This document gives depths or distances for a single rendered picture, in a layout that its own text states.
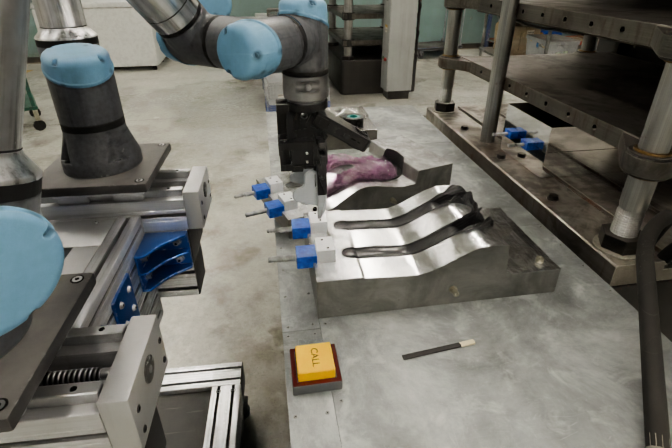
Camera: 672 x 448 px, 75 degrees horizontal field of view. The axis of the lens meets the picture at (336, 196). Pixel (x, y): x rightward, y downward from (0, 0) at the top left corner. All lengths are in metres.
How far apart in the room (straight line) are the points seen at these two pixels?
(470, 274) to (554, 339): 0.18
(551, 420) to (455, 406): 0.14
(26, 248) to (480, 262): 0.74
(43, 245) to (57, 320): 0.23
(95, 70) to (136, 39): 6.35
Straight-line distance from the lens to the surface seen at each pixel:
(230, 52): 0.62
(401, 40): 5.18
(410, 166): 1.26
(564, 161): 1.62
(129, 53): 7.34
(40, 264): 0.43
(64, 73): 0.95
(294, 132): 0.75
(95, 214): 1.03
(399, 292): 0.89
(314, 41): 0.69
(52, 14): 1.08
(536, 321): 0.96
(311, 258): 0.87
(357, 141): 0.77
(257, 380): 1.85
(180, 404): 1.58
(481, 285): 0.95
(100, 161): 0.97
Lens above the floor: 1.41
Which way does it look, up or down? 28 degrees down
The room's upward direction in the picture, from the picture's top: straight up
